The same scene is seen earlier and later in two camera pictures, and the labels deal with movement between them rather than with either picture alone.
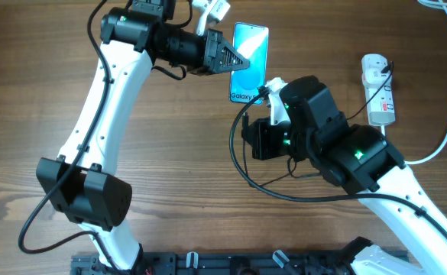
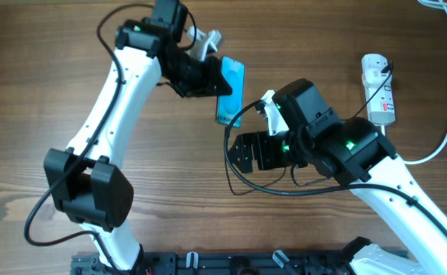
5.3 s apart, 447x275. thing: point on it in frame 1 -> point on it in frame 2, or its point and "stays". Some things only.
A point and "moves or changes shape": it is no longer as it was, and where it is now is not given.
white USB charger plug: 374,75 stays
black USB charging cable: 390,66 -> 388,68
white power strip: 380,101 stays
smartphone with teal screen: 251,42 moves or changes shape
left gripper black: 214,46 -> 212,75
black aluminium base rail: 224,263 stays
